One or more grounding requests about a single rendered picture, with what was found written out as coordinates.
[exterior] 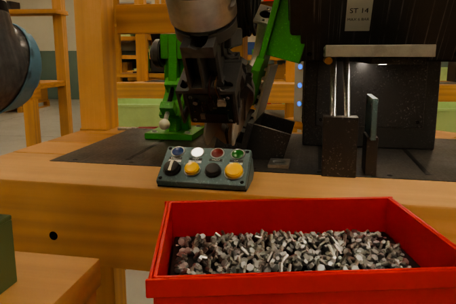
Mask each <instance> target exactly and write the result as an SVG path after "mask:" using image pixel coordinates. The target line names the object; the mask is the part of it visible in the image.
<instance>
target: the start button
mask: <svg viewBox="0 0 456 304"><path fill-rule="evenodd" d="M242 173H243V168H242V166H241V165H240V164H238V163H230V164H228V165H227V166H226V168H225V174H226V176H227V177H229V178H238V177H240V176H241V175H242Z"/></svg>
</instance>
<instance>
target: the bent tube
mask: <svg viewBox="0 0 456 304"><path fill-rule="evenodd" d="M271 9H272V7H270V6H267V5H263V4H260V6H259V8H258V11H257V13H256V15H255V17H254V20H253V22H254V23H257V30H256V39H255V44H254V50H253V53H252V58H251V61H250V65H251V66H253V64H254V62H255V60H256V58H257V56H258V55H259V52H260V49H261V45H262V42H263V38H264V35H265V30H266V28H267V23H268V20H269V15H270V13H271Z"/></svg>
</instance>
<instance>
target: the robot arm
mask: <svg viewBox="0 0 456 304"><path fill-rule="evenodd" d="M166 5H167V8H168V13H169V17H170V21H171V23H172V26H173V27H174V30H175V33H176V38H177V39H178V40H179V41H180V42H181V45H180V53H181V56H182V60H183V66H184V69H183V71H182V74H181V76H180V79H179V82H178V85H177V87H176V90H175V92H176V97H177V101H178V105H179V108H180V113H181V116H182V119H183V123H184V124H185V123H186V121H187V118H188V115H189V114H190V118H191V121H192V122H193V123H204V142H205V144H206V145H209V144H210V141H211V140H212V138H213V136H214V135H215V136H216V137H217V138H218V139H219V140H220V141H222V142H223V143H225V144H231V145H232V146H234V144H235V142H236V138H237V137H238V136H239V135H240V132H241V131H242V128H243V126H244V124H245V121H246V116H247V114H248V112H249V110H250V108H251V106H252V104H253V102H254V95H255V86H254V82H253V80H252V76H253V73H247V68H246V64H247V60H246V59H245V58H242V57H241V56H240V52H232V51H231V49H232V48H234V47H237V46H240V45H241V44H242V29H241V28H238V22H237V16H236V14H237V3H236V0H166ZM41 69H42V63H41V54H40V51H39V47H38V45H37V43H36V41H35V40H34V38H33V36H32V35H31V34H29V33H27V32H26V30H25V29H24V28H22V27H21V26H19V25H17V24H14V23H12V19H11V16H10V12H9V9H8V6H7V1H6V0H0V114H1V113H3V112H6V111H11V110H14V109H17V108H18V107H20V106H22V105H23V104H24V103H26V102H27V101H28V100H29V99H30V98H31V96H32V95H33V92H34V91H35V88H37V86H38V84H39V81H40V78H41ZM182 94H183V99H184V102H185V109H184V110H183V105H182V102H181V96H182ZM225 124H227V125H228V128H227V126H226V125H225Z"/></svg>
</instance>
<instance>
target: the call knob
mask: <svg viewBox="0 0 456 304"><path fill-rule="evenodd" d="M179 168H180V166H179V164H178V162H177V161H174V160H170V161H167V162H166V163H165V164H164V172H165V173H166V174H175V173H177V172H178V170H179Z"/></svg>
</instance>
